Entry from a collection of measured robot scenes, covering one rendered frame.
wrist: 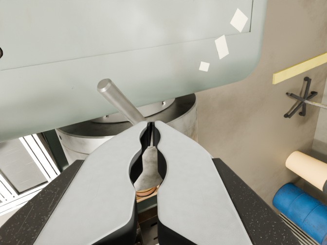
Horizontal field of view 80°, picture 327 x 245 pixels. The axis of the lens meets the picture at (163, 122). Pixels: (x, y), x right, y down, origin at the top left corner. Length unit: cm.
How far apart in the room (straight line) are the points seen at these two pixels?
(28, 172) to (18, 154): 14
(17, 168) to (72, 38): 137
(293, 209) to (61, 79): 378
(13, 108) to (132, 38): 15
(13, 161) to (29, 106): 128
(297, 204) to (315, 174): 66
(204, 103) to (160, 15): 174
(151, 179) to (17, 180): 131
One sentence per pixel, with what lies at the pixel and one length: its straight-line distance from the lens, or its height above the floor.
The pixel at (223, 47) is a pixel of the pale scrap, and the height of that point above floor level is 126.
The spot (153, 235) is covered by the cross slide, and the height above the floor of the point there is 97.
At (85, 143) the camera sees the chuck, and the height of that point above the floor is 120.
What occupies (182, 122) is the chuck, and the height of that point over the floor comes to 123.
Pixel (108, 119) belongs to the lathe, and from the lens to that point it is 36.
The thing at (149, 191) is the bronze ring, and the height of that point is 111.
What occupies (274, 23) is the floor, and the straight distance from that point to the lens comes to 241.
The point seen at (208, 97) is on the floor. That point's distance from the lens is 199.
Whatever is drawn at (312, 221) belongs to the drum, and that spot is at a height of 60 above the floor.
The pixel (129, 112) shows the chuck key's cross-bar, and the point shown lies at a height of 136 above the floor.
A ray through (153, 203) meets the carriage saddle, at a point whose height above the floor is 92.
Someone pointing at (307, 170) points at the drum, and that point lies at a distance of 347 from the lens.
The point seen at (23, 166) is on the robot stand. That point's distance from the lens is 156.
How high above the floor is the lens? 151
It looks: 56 degrees down
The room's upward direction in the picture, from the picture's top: 132 degrees clockwise
